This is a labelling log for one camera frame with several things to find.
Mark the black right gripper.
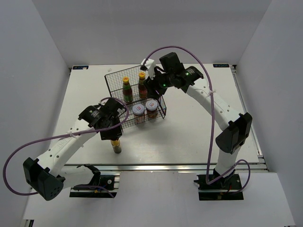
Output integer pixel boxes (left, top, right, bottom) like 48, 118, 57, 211
143, 68, 174, 101

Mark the red chili sauce bottle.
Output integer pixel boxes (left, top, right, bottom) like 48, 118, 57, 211
138, 72, 147, 99

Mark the black cap pepper shaker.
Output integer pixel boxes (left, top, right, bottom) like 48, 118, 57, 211
110, 139, 122, 154

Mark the orange jar white lid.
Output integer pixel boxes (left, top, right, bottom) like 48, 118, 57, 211
145, 99, 158, 119

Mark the green label sauce bottle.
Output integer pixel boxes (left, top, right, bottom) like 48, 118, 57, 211
123, 77, 133, 103

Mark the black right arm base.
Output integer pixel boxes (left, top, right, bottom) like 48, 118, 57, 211
194, 174, 244, 201

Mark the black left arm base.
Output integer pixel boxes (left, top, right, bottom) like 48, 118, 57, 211
69, 164, 120, 199

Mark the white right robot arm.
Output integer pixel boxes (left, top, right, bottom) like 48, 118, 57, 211
141, 52, 252, 189

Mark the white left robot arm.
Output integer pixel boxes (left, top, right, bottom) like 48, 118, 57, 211
23, 97, 129, 201

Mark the blue label sticker right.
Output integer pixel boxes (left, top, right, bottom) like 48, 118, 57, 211
213, 63, 230, 68

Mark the blue label sticker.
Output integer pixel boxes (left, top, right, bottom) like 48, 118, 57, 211
213, 63, 230, 68
72, 65, 89, 70

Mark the blue label sticker left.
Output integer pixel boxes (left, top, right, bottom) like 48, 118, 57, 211
72, 65, 89, 70

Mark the black wire tiered rack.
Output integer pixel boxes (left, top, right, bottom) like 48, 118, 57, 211
105, 62, 167, 133

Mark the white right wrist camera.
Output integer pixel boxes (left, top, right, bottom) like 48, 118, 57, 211
140, 59, 156, 80

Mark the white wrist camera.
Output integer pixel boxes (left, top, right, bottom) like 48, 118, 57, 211
99, 99, 107, 105
140, 59, 156, 80

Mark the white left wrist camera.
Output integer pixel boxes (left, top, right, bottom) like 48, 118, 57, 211
99, 99, 107, 105

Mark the aluminium front rail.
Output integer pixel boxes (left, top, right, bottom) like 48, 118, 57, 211
62, 163, 267, 171

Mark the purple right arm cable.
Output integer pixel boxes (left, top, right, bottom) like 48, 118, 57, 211
141, 45, 251, 195

